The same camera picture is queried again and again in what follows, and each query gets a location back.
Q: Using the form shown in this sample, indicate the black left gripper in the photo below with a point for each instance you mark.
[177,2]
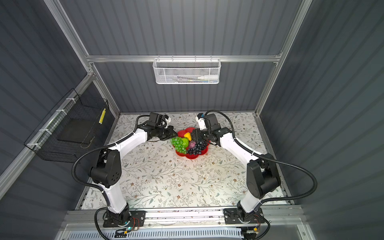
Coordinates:
[170,130]

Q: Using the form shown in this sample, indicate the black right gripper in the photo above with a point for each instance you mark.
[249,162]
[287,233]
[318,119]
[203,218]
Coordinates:
[197,136]

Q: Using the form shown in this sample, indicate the dark purple fake grapes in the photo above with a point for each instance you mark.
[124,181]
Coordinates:
[198,150]

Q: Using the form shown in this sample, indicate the green fake grapes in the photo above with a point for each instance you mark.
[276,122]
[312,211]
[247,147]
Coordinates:
[177,143]

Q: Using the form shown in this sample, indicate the red flower-shaped fruit bowl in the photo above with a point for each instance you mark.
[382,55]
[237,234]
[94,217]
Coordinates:
[181,134]

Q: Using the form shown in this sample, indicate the yellow fake lemon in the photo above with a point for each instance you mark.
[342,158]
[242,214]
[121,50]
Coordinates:
[188,136]

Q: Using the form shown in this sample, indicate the purple fake fruit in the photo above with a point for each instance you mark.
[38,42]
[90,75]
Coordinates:
[192,144]

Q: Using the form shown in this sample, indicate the green fake custard apple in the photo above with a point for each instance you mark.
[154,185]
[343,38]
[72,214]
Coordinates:
[185,142]

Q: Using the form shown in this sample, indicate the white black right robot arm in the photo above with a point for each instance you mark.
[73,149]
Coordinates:
[261,178]

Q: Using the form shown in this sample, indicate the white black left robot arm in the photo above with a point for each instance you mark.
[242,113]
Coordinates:
[107,171]

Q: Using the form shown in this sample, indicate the white marker pen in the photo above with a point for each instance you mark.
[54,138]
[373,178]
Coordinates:
[208,78]

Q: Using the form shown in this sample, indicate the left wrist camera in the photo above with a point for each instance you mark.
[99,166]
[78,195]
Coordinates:
[158,121]

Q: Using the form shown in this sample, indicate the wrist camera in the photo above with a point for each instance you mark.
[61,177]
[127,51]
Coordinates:
[158,121]
[208,122]

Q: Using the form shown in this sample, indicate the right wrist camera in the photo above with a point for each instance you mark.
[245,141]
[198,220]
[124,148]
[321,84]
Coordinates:
[208,122]

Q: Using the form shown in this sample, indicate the white wire mesh basket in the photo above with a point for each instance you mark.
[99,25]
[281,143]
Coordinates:
[185,71]

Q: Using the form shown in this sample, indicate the black wire basket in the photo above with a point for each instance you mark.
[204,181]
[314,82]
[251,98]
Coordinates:
[81,124]

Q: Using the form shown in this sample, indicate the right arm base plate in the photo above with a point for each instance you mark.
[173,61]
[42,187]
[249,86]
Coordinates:
[235,216]

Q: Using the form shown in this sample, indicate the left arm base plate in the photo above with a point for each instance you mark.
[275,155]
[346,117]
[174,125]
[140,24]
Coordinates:
[125,219]

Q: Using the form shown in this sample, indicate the aluminium front rail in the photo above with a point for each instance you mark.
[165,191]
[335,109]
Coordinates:
[203,217]

